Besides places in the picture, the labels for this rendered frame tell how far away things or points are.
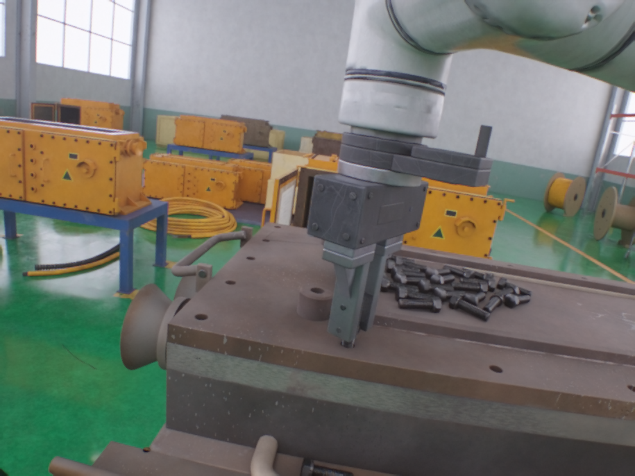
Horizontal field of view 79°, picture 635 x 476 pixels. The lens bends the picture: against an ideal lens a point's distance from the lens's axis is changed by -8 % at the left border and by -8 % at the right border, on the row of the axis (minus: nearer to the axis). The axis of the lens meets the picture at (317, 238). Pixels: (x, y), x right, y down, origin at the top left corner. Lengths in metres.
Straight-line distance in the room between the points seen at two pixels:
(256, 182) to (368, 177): 6.74
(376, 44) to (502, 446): 0.40
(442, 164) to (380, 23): 0.11
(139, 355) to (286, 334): 0.24
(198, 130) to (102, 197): 6.10
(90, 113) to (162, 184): 4.30
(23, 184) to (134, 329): 3.43
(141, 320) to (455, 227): 2.74
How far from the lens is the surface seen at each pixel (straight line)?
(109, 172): 3.47
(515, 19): 0.24
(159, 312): 0.60
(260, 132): 11.78
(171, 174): 6.76
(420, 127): 0.34
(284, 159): 6.28
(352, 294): 0.38
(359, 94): 0.34
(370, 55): 0.34
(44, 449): 2.35
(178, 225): 5.27
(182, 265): 0.59
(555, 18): 0.24
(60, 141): 3.69
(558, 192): 14.04
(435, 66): 0.35
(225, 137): 9.27
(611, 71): 0.33
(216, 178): 6.52
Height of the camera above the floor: 1.57
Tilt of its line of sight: 16 degrees down
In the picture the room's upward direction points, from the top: 9 degrees clockwise
